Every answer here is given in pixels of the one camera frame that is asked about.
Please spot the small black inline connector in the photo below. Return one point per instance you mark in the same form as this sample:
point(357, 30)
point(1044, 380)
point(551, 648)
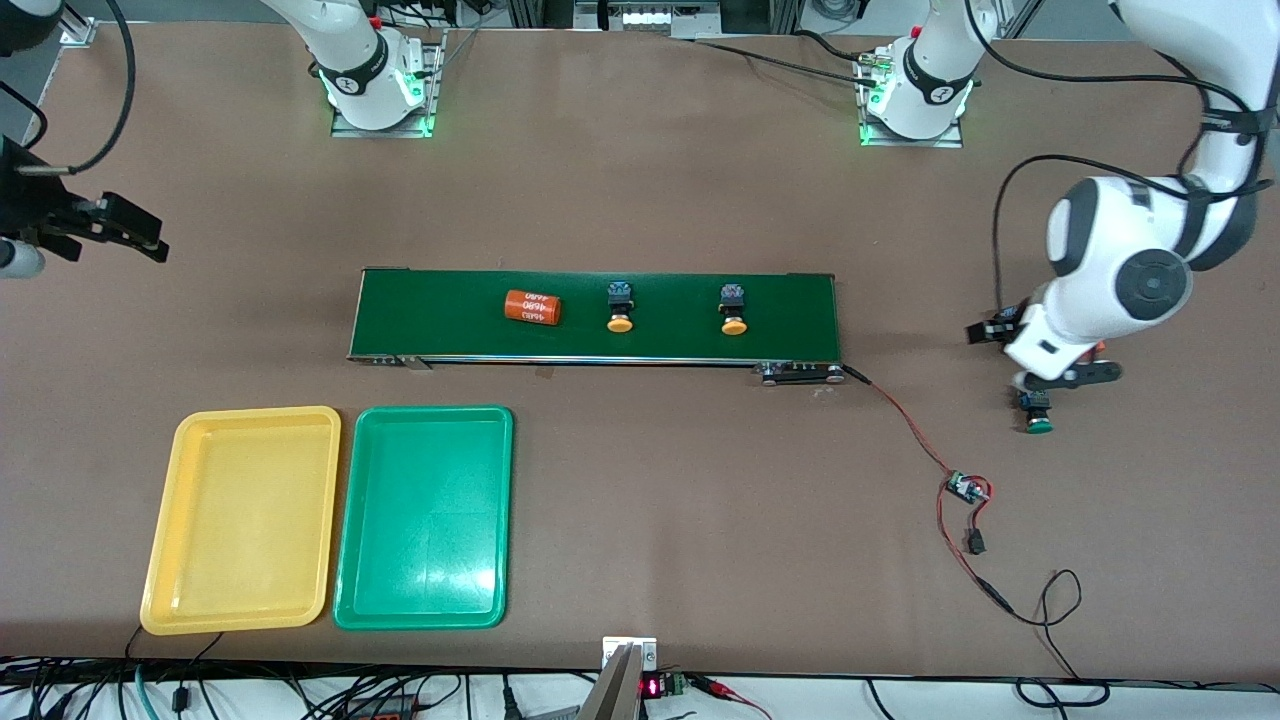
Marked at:
point(975, 543)

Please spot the red digit display module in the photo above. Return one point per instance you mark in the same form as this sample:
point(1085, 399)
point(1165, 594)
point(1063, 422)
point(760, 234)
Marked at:
point(652, 687)

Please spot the small motor controller board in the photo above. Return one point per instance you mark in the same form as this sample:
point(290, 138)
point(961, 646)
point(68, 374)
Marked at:
point(965, 487)

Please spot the yellow mushroom push button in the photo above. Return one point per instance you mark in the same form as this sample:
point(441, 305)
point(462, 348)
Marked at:
point(620, 298)
point(734, 300)

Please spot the red clip lead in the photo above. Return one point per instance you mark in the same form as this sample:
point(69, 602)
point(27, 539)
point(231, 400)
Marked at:
point(720, 688)

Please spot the yellow plastic tray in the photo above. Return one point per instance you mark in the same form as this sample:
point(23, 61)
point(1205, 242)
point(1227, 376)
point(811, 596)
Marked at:
point(240, 520)

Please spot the grey power strip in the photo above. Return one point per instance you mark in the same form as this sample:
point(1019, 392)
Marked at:
point(645, 18)

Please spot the aluminium frame profile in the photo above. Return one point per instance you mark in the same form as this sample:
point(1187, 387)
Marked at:
point(82, 32)

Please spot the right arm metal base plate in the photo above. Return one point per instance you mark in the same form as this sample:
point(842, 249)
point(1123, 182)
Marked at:
point(380, 133)

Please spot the green mushroom push button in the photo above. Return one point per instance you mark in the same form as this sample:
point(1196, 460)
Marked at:
point(1038, 420)

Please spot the green plastic tray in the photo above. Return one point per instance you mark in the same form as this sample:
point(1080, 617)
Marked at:
point(425, 520)

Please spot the silver camera mount bracket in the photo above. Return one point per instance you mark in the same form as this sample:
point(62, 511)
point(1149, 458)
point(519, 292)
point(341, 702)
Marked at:
point(625, 690)

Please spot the green conveyor belt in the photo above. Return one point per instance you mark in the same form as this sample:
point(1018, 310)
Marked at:
point(450, 315)

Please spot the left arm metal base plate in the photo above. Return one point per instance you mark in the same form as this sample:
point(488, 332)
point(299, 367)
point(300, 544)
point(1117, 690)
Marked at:
point(905, 143)

